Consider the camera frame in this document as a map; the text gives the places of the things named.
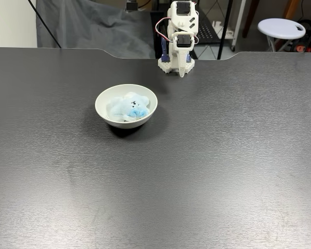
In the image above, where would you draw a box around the small black box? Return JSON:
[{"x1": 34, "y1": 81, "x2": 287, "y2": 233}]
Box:
[{"x1": 125, "y1": 0, "x2": 138, "y2": 12}]

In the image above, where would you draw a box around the white rack post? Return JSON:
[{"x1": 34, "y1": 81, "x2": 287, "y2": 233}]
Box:
[{"x1": 231, "y1": 0, "x2": 247, "y2": 52}]

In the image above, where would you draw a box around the white round stool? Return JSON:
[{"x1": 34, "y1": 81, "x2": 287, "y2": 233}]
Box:
[{"x1": 257, "y1": 17, "x2": 307, "y2": 52}]

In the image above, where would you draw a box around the orange black tool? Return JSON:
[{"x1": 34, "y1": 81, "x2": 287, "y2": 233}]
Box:
[{"x1": 292, "y1": 43, "x2": 311, "y2": 52}]

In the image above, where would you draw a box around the skyblue plush doll with keyring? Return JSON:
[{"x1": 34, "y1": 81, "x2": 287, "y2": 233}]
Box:
[{"x1": 105, "y1": 91, "x2": 150, "y2": 122}]

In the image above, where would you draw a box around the grey cloth backdrop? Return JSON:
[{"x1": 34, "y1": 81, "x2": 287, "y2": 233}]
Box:
[{"x1": 36, "y1": 0, "x2": 158, "y2": 59}]

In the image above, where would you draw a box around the red white servo cable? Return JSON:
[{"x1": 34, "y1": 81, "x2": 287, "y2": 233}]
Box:
[{"x1": 155, "y1": 17, "x2": 174, "y2": 44}]

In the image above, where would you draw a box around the black metal pole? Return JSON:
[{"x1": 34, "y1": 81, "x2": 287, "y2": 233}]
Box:
[{"x1": 217, "y1": 0, "x2": 234, "y2": 60}]

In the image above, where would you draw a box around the brown wooden leg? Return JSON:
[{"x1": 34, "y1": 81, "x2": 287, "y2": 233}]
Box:
[
  {"x1": 282, "y1": 0, "x2": 301, "y2": 19},
  {"x1": 242, "y1": 0, "x2": 258, "y2": 39}
]

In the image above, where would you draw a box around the thin black stand leg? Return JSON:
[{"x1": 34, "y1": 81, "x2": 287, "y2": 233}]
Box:
[{"x1": 27, "y1": 0, "x2": 62, "y2": 49}]

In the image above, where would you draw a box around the black perforated shelf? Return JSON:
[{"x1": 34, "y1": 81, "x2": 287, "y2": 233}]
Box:
[{"x1": 196, "y1": 10, "x2": 225, "y2": 44}]

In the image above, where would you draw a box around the white bowl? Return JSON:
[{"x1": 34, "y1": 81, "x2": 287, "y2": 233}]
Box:
[{"x1": 94, "y1": 83, "x2": 159, "y2": 130}]

